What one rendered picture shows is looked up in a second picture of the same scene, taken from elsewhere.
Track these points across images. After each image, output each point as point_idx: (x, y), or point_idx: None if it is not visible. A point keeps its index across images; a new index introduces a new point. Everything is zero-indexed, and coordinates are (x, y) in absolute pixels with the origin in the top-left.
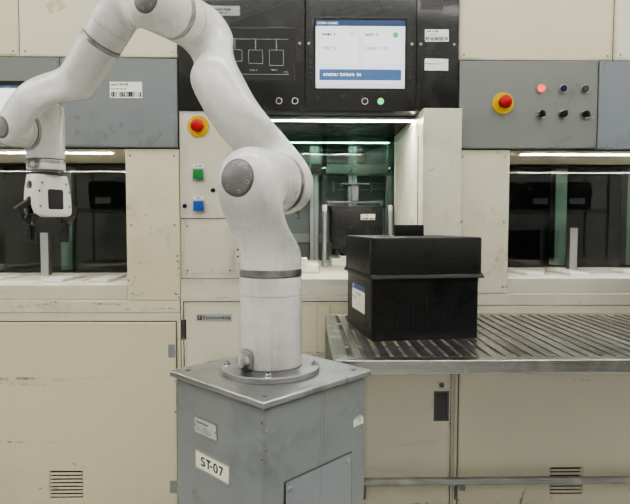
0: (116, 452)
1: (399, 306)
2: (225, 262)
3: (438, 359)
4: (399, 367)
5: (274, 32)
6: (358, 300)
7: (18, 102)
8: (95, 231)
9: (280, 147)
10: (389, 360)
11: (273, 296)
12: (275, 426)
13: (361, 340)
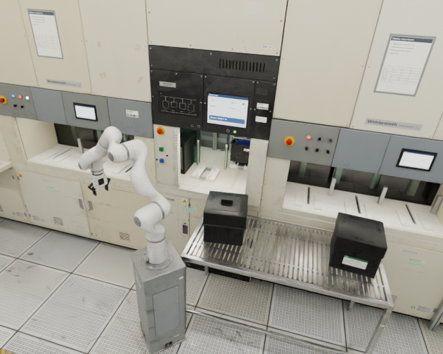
0: (138, 232)
1: (213, 233)
2: (172, 181)
3: (212, 263)
4: (199, 262)
5: (190, 96)
6: None
7: (82, 161)
8: None
9: (158, 200)
10: (196, 260)
11: (152, 247)
12: (148, 284)
13: (200, 239)
